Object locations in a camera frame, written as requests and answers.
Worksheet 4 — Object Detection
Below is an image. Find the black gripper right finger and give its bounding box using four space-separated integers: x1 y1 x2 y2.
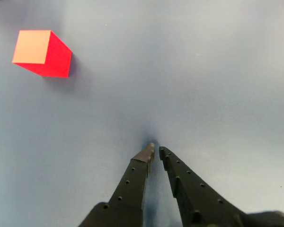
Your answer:
159 146 251 227

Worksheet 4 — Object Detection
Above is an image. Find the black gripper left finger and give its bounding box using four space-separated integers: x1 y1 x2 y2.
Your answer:
78 142 155 227

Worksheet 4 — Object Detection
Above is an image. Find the red cube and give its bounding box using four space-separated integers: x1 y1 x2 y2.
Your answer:
11 30 72 78

